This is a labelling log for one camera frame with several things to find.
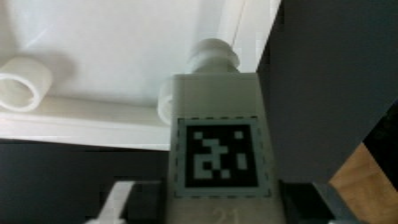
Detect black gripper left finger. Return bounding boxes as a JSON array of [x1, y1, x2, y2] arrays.
[[83, 180, 165, 224]]

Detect white table leg with tag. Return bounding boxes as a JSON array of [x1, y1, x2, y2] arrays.
[[158, 39, 286, 224]]

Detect white square table top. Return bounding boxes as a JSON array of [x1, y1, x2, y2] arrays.
[[0, 0, 281, 151]]

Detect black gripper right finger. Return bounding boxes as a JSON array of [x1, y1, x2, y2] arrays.
[[279, 181, 350, 224]]

